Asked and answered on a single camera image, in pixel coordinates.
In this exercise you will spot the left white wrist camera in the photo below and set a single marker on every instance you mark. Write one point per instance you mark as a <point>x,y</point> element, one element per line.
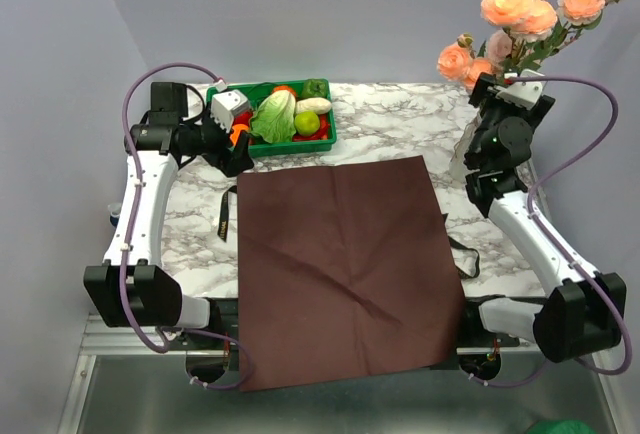
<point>226,106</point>

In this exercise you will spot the green object at bottom edge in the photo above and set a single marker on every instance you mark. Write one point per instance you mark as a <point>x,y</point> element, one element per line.
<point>560,427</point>

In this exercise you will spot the white ribbed ceramic vase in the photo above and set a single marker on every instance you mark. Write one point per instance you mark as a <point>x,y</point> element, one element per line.
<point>457,169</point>

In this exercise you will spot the small orange at basket back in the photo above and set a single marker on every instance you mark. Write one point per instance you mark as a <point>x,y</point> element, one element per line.
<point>284,88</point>

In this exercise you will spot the aluminium frame rail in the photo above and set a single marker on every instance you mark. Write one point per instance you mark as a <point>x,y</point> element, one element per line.
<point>120,386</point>

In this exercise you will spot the green plastic basket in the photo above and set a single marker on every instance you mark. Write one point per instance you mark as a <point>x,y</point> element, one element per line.
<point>257,93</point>

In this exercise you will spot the green apple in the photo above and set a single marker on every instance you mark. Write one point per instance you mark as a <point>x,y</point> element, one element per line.
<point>307,123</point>

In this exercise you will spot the pale pink rose stem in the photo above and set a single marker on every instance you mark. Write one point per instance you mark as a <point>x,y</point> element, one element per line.
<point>498,47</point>

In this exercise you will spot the white radish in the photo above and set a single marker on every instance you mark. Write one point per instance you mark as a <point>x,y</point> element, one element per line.
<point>317,105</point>

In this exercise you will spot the red chili pepper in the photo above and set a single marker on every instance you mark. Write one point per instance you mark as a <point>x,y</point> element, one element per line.
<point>322,133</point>

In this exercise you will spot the black ribbon with gold text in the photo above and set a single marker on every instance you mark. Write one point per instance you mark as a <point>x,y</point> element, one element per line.
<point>223,229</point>

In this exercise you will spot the orange bottle with blue cap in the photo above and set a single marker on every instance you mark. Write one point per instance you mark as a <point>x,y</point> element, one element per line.
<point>114,210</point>

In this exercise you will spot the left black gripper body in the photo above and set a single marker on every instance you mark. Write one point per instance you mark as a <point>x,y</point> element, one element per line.
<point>208,139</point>

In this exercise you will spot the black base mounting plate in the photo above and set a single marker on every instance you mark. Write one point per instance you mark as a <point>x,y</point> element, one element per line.
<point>211,358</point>

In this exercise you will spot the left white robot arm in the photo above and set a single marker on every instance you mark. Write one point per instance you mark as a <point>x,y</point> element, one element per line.
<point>130,284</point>

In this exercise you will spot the green bell pepper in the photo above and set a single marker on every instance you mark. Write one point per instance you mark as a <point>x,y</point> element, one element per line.
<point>315,88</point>

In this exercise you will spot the green cabbage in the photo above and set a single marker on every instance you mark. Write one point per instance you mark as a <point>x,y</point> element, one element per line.
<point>273,120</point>

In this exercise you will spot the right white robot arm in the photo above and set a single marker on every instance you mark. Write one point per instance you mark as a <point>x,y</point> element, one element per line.
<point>583,310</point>

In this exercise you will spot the orange fruit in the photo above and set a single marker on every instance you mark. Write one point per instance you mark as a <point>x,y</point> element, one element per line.
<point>239,130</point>

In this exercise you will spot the pink artificial flowers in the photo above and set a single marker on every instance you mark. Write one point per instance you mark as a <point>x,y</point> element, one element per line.
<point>507,15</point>

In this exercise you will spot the red paper bouquet wrap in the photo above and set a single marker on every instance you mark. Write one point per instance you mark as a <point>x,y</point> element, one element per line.
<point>343,272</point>

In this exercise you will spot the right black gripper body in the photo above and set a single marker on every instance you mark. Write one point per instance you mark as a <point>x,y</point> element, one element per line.
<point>495,110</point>

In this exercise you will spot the red bell pepper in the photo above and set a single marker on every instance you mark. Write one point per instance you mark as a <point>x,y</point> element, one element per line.
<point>244,118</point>

